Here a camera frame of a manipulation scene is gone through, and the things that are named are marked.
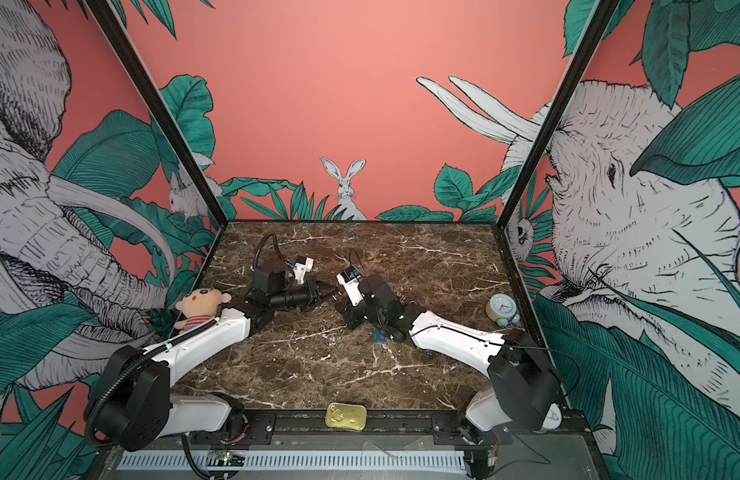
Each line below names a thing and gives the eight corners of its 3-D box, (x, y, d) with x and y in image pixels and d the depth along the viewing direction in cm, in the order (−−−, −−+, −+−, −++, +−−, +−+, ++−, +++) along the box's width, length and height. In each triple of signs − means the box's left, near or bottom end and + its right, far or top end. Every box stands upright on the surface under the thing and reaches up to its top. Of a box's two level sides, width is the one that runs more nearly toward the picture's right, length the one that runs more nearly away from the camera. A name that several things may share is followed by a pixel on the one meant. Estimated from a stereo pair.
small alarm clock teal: (490, 328, 95) (495, 321, 91) (483, 301, 101) (487, 293, 97) (516, 328, 95) (522, 321, 91) (507, 301, 101) (512, 293, 97)
